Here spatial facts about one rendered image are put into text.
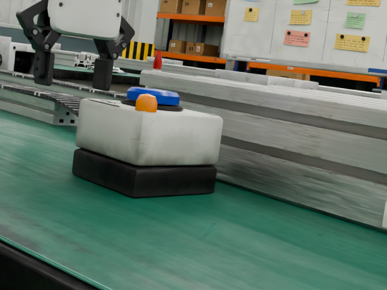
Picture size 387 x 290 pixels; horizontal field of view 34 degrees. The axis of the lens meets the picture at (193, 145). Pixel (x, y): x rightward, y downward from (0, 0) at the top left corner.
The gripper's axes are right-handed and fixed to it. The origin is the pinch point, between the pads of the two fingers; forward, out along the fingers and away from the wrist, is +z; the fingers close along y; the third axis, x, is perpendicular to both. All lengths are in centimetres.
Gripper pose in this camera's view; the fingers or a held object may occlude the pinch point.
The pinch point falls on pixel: (73, 77)
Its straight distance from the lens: 82.0
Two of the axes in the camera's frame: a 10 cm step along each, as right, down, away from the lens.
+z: -1.3, 9.8, 1.2
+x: 6.8, 1.8, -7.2
